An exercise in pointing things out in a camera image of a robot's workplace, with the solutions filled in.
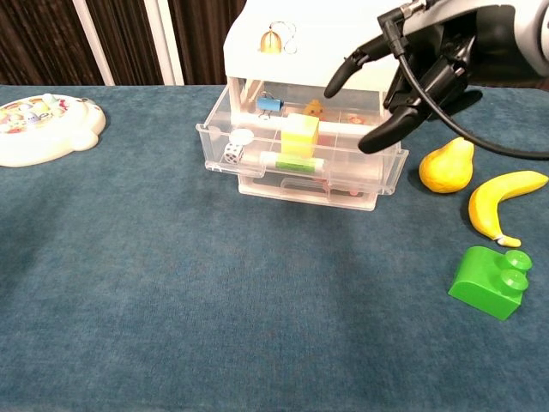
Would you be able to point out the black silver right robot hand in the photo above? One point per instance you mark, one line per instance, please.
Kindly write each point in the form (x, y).
(450, 51)

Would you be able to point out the small yellow block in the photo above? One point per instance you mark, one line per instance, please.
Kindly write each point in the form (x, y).
(300, 135)

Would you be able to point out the clear plastic drawer with dividers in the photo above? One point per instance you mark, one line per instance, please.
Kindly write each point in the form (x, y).
(214, 141)

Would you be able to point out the white plastic drawer cabinet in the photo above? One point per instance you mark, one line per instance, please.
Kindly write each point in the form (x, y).
(321, 34)

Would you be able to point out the clear plastic drawer with black item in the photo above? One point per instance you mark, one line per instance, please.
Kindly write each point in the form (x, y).
(266, 195)

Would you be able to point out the yellow toy pear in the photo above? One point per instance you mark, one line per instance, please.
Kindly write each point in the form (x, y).
(446, 167)

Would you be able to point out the small yellow rubber duck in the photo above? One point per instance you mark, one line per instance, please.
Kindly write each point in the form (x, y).
(314, 109)

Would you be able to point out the yellow toy banana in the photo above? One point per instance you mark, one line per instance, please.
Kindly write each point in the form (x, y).
(484, 206)

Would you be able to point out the small brass bell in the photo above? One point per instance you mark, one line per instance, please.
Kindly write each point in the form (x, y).
(270, 43)

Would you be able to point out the blue binder clip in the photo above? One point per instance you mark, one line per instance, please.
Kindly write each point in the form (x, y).
(268, 104)

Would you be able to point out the green white glue stick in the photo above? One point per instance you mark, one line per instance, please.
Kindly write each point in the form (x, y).
(291, 163)

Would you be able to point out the white round disc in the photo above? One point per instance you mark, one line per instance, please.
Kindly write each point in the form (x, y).
(241, 136)

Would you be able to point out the green building brick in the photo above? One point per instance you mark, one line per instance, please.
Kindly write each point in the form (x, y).
(480, 279)

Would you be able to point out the white die with black dots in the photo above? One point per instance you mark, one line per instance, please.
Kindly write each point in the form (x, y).
(233, 153)

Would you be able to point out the teal velvet tablecloth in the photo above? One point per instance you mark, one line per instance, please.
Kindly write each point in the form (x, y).
(193, 300)

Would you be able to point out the dark brown pleated curtain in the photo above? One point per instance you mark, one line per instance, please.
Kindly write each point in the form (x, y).
(43, 43)

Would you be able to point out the white fishing game toy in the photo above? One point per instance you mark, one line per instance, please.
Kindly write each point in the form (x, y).
(47, 133)

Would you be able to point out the white metal frame post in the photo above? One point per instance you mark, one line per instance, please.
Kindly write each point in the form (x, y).
(165, 43)
(94, 43)

